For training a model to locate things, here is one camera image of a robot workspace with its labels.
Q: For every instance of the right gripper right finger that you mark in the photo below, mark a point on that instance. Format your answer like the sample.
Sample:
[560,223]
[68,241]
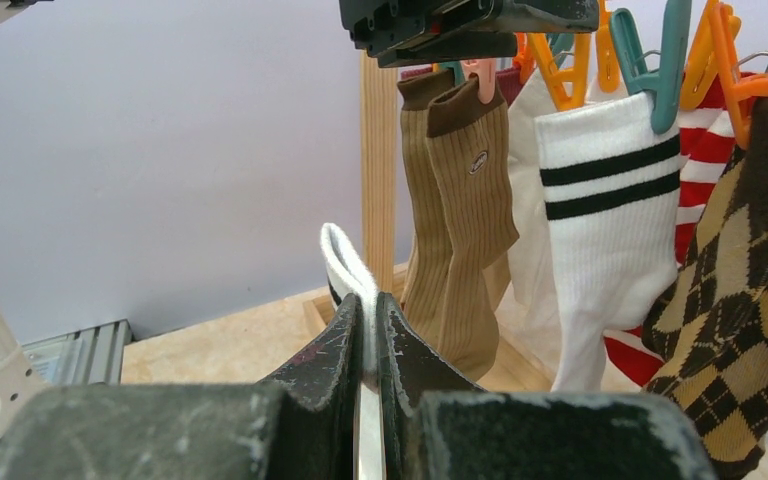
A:
[437,424]

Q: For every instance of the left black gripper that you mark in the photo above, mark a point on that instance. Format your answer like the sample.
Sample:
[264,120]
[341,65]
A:
[398,32]

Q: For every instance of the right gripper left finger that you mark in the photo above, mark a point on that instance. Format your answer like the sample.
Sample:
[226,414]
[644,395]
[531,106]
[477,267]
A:
[296,423]

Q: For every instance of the white sock black stripes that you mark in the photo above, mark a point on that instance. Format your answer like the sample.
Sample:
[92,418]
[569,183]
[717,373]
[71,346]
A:
[611,191]

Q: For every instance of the red white striped sock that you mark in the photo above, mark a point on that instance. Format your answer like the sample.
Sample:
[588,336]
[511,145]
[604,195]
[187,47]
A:
[706,145]

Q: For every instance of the brown argyle sock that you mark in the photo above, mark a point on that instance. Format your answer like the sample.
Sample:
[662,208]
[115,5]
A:
[711,325]

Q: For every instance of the pink clip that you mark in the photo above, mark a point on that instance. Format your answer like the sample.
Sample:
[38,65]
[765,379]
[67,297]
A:
[485,71]

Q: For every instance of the orange clip holding sock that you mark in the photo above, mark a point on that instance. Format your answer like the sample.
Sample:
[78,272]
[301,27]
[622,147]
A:
[566,73]

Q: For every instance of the teal clip holding sock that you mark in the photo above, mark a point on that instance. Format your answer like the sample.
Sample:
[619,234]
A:
[657,72]

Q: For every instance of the dark red hanging sock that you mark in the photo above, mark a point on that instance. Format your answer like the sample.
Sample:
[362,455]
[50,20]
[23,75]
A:
[508,80]

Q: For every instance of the tan hanging sock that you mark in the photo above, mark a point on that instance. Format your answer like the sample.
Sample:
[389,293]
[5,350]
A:
[432,249]
[467,143]

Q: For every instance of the white hanging sock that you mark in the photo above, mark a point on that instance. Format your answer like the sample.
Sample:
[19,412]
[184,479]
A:
[537,327]

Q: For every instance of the wooden drying rack frame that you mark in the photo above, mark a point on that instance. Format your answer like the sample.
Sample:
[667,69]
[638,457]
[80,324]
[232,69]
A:
[514,368]

